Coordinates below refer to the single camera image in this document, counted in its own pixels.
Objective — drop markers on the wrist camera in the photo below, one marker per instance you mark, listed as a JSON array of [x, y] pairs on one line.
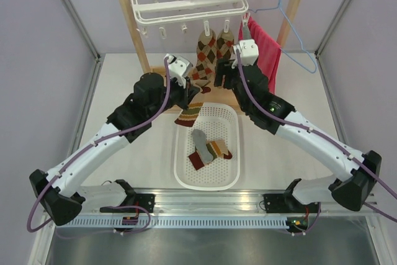
[[178, 68], [248, 51]]

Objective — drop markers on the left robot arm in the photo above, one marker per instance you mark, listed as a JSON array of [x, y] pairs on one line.
[[60, 190]]

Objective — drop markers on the white clip sock hanger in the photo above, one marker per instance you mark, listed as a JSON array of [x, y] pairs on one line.
[[160, 13]]

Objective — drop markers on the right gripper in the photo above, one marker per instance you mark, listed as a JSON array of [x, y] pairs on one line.
[[221, 66]]

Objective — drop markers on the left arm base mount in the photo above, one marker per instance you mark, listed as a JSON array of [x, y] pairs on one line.
[[132, 199]]

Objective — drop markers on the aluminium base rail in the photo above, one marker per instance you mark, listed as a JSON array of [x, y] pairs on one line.
[[204, 203]]

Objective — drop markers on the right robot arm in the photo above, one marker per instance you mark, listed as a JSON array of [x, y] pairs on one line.
[[352, 178]]

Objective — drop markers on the aluminium frame post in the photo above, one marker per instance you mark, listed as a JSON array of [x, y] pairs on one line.
[[72, 12], [342, 9]]

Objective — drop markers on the beige striped sock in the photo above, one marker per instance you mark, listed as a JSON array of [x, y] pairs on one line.
[[217, 149], [189, 115]]

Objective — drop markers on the left aluminium frame post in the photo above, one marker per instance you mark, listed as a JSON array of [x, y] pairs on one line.
[[72, 12]]

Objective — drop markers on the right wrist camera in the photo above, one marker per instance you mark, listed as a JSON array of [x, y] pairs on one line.
[[248, 51]]

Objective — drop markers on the white perforated plastic basket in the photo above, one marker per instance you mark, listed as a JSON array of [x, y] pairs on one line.
[[218, 122]]

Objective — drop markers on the grey sock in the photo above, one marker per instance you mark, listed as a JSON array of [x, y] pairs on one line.
[[200, 142], [244, 33]]

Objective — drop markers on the right aluminium frame post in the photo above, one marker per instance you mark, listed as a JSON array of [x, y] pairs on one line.
[[342, 9]]

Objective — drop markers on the blue wire hanger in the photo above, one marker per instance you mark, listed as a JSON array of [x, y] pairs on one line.
[[288, 13]]

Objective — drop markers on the white slotted cable duct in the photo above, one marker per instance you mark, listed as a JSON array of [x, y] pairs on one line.
[[90, 221]]

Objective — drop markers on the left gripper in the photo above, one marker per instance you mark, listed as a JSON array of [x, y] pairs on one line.
[[187, 94]]

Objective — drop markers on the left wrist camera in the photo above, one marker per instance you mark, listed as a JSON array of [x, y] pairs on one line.
[[178, 68]]

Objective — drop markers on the argyle sock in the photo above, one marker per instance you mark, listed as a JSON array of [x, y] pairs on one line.
[[204, 69], [224, 45]]

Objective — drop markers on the pink towel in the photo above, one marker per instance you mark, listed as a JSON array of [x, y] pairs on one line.
[[269, 52]]

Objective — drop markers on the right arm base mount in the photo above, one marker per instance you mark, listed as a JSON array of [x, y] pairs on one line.
[[279, 204]]

